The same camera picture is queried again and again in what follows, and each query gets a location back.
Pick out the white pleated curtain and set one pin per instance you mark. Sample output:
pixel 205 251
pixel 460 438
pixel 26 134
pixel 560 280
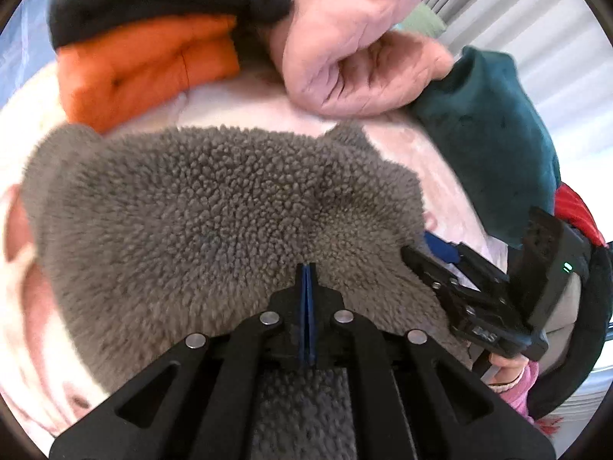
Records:
pixel 527 33

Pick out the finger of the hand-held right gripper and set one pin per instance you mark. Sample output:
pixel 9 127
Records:
pixel 431 270
pixel 443 248

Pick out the pale green cloth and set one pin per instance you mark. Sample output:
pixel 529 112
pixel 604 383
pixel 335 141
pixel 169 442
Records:
pixel 421 21

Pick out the red cloth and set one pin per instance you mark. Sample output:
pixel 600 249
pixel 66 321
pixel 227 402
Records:
pixel 574 211

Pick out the person's right hand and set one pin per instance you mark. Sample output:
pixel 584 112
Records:
pixel 505 369

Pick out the pink padded jacket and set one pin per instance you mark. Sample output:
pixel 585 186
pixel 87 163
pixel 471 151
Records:
pixel 345 24

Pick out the grey fleece jacket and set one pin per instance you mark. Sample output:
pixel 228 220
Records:
pixel 215 211

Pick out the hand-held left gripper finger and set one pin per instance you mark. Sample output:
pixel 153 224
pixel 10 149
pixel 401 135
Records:
pixel 302 306
pixel 312 306

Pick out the cream plush blanket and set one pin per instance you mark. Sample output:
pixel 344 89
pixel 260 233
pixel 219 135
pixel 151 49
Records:
pixel 431 163

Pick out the person's right forearm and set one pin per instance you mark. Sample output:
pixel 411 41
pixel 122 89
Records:
pixel 519 393

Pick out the black jacket with orange lining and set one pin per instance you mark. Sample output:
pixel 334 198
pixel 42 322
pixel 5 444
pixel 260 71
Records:
pixel 143 67

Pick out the teal fleece garment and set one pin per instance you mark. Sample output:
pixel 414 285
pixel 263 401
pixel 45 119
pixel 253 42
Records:
pixel 479 129

